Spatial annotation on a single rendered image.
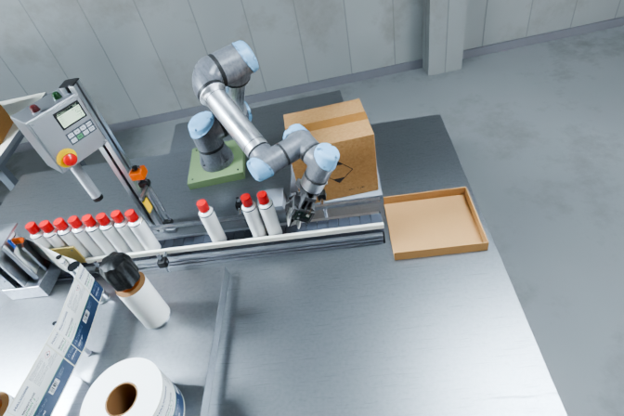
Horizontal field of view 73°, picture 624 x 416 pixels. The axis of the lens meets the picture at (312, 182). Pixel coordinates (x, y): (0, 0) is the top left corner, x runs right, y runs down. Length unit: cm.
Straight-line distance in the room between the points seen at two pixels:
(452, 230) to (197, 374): 92
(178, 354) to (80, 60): 311
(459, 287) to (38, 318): 138
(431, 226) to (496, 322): 39
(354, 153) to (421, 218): 33
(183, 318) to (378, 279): 63
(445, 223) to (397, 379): 57
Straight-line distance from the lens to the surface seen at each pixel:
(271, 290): 144
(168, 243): 166
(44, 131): 142
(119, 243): 165
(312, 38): 377
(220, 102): 135
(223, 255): 155
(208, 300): 143
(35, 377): 138
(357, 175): 156
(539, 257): 258
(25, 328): 174
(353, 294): 138
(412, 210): 158
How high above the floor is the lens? 200
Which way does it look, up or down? 42 degrees down
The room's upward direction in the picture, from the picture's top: 13 degrees counter-clockwise
